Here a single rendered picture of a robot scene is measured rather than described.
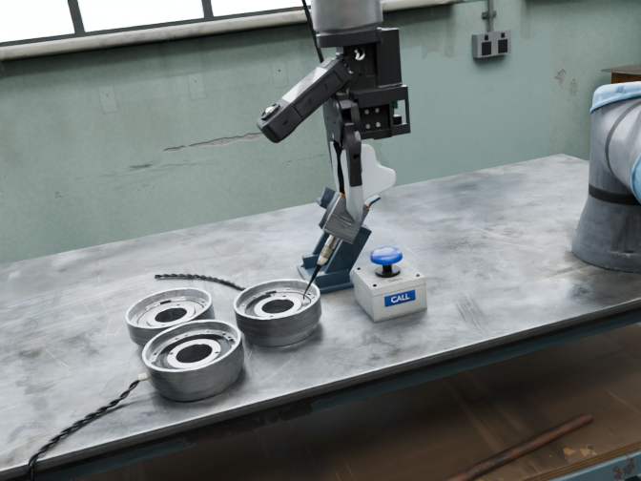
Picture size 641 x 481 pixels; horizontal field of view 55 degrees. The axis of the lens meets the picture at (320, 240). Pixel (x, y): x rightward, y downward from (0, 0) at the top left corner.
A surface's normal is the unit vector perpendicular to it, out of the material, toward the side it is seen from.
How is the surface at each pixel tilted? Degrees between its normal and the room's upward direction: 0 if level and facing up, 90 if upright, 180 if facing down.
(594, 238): 73
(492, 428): 0
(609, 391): 0
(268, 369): 0
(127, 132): 90
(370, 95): 90
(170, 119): 90
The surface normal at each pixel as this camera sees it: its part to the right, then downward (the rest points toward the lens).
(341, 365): -0.11, -0.93
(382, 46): 0.24, 0.33
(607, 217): -0.84, -0.01
